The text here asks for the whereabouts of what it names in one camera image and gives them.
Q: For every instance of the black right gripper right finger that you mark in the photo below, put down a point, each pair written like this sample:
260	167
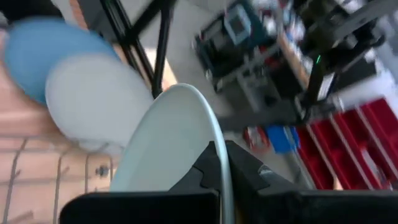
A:
295	208

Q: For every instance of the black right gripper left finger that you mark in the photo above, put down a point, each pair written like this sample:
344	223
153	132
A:
155	208

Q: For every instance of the pale blue plate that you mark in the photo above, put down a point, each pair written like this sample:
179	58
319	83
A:
168	140

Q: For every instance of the grey plate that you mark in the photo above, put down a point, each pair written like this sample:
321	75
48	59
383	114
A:
93	99

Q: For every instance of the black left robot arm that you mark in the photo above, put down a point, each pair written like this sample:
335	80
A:
326	34

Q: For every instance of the blue plastic bin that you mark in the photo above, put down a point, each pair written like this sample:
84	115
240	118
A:
280	138

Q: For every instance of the red storage bin shelf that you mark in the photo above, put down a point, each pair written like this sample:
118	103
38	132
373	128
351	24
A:
342	146

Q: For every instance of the black metal frame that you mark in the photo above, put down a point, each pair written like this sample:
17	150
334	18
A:
161	46

